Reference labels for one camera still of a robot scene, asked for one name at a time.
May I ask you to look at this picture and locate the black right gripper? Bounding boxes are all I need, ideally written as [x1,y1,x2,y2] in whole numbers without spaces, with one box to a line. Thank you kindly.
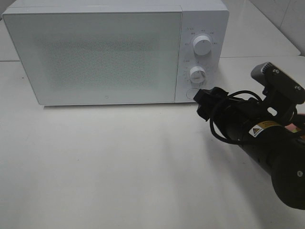
[193,87,298,134]

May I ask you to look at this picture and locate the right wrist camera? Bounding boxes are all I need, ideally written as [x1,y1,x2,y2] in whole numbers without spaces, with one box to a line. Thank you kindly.
[251,62,305,104]

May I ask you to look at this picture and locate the white microwave oven body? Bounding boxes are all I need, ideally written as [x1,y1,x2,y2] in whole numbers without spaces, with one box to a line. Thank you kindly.
[2,0,229,105]

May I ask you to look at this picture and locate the white lower microwave knob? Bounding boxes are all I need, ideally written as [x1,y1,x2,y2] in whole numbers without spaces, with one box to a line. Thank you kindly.
[190,66,206,84]

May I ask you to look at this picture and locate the white upper microwave knob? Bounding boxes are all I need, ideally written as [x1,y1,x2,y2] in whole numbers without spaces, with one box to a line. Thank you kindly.
[193,35,212,56]

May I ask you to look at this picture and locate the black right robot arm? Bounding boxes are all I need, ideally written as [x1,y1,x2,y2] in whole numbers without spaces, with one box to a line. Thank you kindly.
[193,87,305,210]

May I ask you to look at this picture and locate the white microwave door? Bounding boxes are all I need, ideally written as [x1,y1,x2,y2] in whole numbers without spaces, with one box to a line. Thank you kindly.
[4,12,181,105]

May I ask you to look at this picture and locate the white microwave knob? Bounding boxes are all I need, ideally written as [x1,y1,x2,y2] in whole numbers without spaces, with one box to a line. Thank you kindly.
[190,66,206,84]
[193,35,212,56]

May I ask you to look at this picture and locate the round door release button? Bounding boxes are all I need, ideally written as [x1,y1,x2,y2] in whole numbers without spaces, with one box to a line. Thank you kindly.
[186,88,199,100]

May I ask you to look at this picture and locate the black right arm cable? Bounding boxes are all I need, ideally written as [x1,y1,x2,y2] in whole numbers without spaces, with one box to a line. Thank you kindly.
[208,90,301,145]

